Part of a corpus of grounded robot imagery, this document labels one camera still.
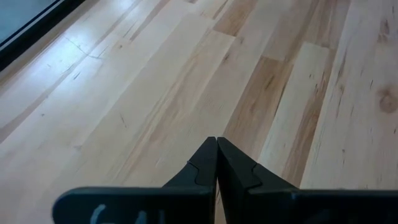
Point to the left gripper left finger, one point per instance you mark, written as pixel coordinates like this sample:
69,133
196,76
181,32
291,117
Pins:
186,202

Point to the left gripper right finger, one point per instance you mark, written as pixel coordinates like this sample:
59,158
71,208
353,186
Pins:
248,199

